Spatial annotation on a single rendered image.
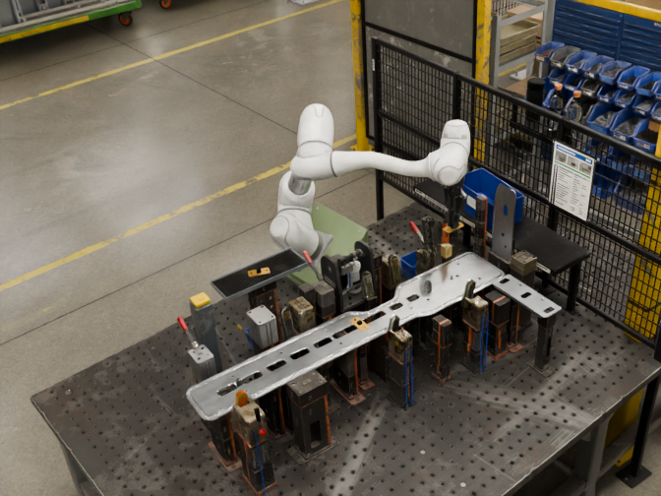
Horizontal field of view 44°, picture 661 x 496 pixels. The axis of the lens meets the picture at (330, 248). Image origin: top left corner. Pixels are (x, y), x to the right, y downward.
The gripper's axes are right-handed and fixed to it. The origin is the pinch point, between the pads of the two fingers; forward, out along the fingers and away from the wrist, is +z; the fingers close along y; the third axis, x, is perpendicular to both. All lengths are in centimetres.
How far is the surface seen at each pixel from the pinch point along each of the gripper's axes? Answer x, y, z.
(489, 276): 12.9, 8.4, 28.9
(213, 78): 130, -483, 131
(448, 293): -8.0, 6.8, 28.8
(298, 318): -66, -13, 24
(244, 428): -109, 21, 27
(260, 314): -80, -17, 18
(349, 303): -40, -17, 32
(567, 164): 54, 7, -7
